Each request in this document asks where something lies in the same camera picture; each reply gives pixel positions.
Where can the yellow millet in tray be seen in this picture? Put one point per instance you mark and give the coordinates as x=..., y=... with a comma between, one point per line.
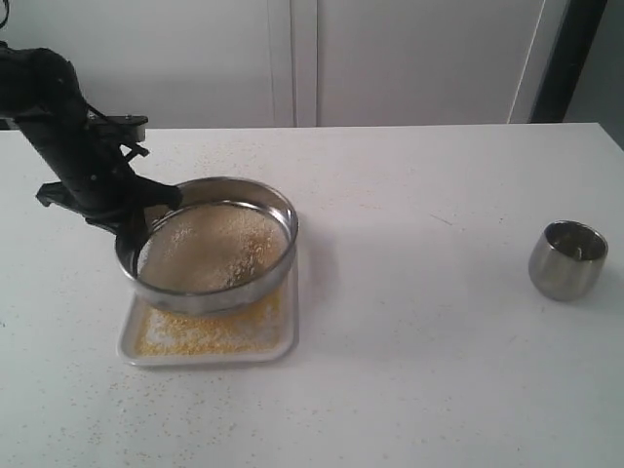
x=254, y=329

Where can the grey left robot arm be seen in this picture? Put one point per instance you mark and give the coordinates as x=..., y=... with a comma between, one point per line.
x=42, y=82

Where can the yellow and white grain mix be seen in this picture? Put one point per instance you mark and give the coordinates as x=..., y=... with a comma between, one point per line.
x=211, y=248

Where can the stainless steel cup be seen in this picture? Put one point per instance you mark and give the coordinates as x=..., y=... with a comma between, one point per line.
x=567, y=260

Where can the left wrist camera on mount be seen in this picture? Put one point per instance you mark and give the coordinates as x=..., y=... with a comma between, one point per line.
x=121, y=131

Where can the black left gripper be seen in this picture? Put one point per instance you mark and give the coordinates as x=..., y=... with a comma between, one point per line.
x=93, y=183

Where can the white square tray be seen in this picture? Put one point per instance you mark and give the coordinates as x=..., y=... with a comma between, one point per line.
x=129, y=333

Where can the round steel mesh sieve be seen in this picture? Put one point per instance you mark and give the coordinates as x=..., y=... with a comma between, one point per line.
x=215, y=191

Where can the dark door frame post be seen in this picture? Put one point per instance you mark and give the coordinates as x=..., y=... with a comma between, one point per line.
x=572, y=46

